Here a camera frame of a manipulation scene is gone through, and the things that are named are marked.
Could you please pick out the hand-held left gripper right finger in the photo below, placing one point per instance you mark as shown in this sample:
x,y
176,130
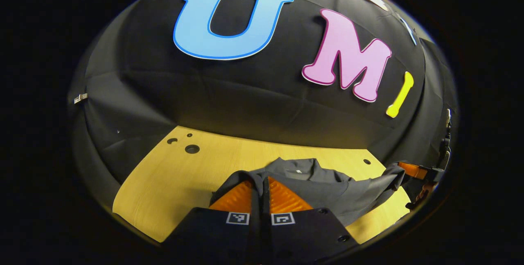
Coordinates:
x,y
303,232

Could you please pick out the grey long-sleeved shirt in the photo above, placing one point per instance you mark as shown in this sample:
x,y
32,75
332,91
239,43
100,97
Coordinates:
x,y
327,191

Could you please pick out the white cloth clip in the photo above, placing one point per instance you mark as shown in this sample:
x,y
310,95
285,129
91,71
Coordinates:
x,y
80,98

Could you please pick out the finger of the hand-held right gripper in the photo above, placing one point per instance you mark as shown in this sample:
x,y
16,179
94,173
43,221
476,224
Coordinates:
x,y
423,193
430,173

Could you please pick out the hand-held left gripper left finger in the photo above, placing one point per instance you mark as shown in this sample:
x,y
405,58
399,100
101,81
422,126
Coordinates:
x,y
213,232

